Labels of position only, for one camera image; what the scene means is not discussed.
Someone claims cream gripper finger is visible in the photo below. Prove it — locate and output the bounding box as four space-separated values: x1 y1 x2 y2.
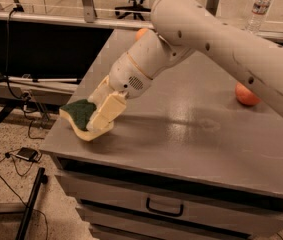
88 76 113 105
86 91 127 132

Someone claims black stand leg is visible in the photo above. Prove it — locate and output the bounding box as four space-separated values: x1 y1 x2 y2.
15 167 47 240

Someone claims black power adapter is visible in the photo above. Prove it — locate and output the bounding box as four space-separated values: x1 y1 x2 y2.
16 147 38 162

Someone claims green and yellow sponge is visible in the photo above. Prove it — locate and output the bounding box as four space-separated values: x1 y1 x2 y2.
59 99 114 141

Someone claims left metal rail bracket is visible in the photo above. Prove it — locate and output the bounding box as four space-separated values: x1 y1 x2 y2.
82 0 96 23

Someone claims clear plastic water bottle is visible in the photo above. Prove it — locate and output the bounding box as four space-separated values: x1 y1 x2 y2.
245 0 272 34

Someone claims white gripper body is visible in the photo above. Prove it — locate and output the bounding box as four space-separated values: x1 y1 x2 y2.
109 52 152 99

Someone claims orange fruit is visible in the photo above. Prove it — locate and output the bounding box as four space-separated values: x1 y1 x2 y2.
135 28 148 41

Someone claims red apple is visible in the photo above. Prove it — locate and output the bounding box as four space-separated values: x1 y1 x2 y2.
235 83 260 106

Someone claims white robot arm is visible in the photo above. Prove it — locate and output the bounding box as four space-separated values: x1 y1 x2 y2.
86 0 283 132

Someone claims black floor cable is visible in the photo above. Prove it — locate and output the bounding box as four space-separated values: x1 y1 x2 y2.
0 157 50 240

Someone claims black hanging cable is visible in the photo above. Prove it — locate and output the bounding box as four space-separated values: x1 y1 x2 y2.
4 9 25 101

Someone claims low grey bench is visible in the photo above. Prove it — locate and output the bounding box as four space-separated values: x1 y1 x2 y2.
0 76 78 105

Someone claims grey drawer cabinet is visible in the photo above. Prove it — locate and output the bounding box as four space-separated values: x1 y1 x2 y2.
39 29 283 240

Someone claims black drawer handle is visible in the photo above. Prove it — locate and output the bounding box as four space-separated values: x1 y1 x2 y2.
145 197 184 217

